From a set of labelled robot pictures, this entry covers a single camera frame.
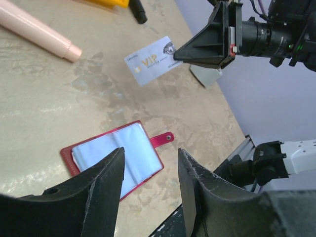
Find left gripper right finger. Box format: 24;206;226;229
178;149;316;237

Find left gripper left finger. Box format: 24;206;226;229
0;147;125;237

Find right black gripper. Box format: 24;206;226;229
173;0;243;69

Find silver VIP card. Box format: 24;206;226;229
124;36;183;86

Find red leather card holder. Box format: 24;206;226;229
60;120;174;200

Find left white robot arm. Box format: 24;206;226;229
0;141;316;237

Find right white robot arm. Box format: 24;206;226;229
173;0;316;71

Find black microphone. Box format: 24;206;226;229
129;0;147;24

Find yellow plastic bin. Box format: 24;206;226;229
88;0;129;8

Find pink microphone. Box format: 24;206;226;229
0;0;82;62

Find aluminium frame rail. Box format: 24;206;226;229
213;135;255;175

